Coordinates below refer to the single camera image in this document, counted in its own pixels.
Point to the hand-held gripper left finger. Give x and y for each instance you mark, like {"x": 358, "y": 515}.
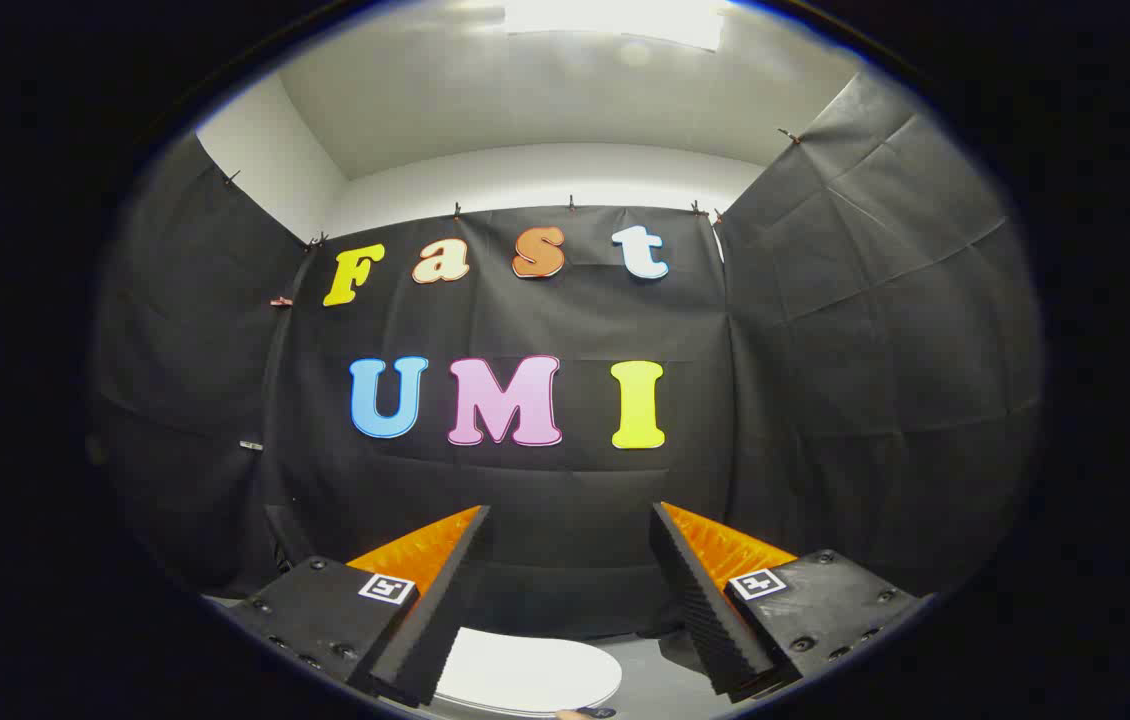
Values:
{"x": 445, "y": 600}

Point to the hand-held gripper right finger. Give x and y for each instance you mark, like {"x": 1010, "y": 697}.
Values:
{"x": 700, "y": 600}

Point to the black backdrop cloth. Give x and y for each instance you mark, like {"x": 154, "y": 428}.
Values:
{"x": 565, "y": 320}

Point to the ceiling light panel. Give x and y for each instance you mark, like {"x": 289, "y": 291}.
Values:
{"x": 615, "y": 18}

